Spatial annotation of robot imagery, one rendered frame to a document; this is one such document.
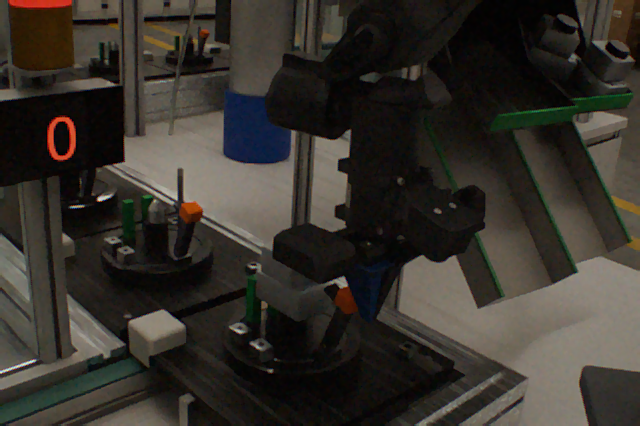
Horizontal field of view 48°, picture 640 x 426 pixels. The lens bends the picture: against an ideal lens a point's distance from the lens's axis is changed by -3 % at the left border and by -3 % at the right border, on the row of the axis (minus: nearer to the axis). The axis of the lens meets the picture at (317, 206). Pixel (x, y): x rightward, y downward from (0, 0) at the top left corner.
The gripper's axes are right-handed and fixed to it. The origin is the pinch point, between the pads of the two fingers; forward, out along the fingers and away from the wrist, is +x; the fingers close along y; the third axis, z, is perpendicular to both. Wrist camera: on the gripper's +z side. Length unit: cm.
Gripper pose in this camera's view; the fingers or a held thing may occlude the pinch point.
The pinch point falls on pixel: (371, 284)
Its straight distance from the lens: 65.1
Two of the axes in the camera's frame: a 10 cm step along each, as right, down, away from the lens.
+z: 6.8, 3.0, -6.7
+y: 7.4, -2.1, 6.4
